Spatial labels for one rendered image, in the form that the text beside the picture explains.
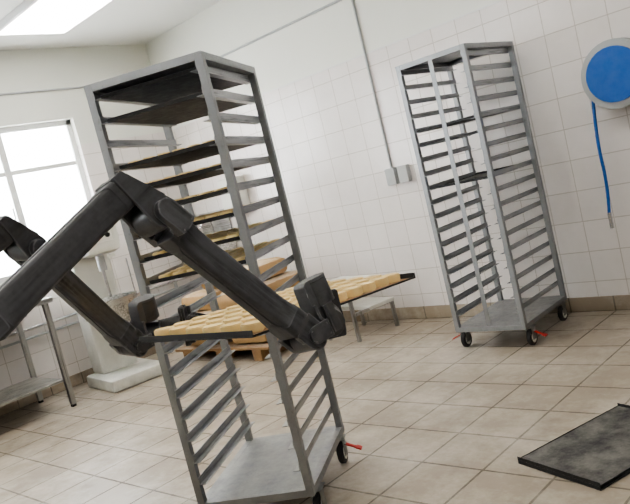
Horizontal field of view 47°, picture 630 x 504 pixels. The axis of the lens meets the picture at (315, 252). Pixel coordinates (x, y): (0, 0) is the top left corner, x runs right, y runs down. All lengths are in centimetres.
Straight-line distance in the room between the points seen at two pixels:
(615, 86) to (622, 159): 47
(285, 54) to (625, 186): 297
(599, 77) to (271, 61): 288
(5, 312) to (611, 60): 395
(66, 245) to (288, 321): 43
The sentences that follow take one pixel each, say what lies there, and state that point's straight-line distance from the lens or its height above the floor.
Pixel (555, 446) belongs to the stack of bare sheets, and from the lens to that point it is 313.
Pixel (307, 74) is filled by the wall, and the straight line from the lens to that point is 609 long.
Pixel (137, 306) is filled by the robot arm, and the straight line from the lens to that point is 187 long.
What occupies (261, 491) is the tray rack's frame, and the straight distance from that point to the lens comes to 298.
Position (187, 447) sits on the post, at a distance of 296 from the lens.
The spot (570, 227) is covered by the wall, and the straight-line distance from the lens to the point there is 499.
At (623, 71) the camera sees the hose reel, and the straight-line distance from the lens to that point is 458.
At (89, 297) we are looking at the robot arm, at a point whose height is 114.
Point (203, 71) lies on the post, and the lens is 267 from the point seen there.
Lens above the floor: 129
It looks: 6 degrees down
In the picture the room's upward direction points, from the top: 14 degrees counter-clockwise
